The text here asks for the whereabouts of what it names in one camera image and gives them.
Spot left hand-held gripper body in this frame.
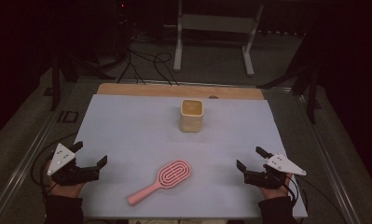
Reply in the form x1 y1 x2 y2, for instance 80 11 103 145
47 143 101 187

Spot metal floor rail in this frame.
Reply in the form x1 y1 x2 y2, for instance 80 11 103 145
261 87 362 224
0 80 82 224

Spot pale blue table mat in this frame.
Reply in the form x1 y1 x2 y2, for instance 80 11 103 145
45 93 309 219

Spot person's left hand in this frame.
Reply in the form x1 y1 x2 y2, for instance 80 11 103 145
47 161 86 199

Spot black stand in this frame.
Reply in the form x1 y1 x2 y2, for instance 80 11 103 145
256 31 322 125
48 46 117 112

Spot black floor cables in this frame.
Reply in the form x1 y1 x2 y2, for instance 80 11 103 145
117 36 180 87

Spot beige square cup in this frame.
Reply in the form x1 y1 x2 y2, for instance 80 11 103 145
179 98 204 133

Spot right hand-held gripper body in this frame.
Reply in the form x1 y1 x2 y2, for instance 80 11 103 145
243 152 308 190

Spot left hand-held gripper cable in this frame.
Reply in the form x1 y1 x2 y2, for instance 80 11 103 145
30 132 79 204

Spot right hand-held gripper cable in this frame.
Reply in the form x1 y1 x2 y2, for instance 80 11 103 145
276 174 350 224

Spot person's right hand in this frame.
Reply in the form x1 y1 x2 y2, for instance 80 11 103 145
259 174 296 201

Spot pink hairbrush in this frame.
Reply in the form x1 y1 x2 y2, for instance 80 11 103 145
127 159 192 206

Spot white metal stand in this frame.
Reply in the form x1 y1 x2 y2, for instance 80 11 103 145
172 0 265 77

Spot hand-held gripper cable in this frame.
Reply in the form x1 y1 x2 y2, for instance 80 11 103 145
30 132 79 204
276 174 350 224

